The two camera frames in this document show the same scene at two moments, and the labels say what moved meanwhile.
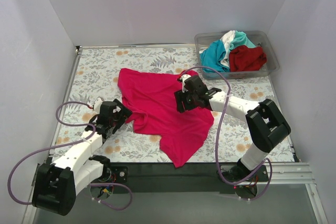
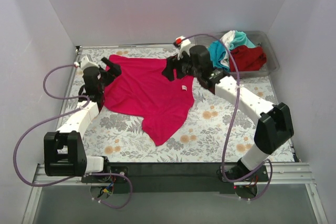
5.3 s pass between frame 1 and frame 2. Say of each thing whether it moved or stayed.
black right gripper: moved
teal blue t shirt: stayed
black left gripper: moved
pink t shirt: moved
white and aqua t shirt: stayed
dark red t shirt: stayed
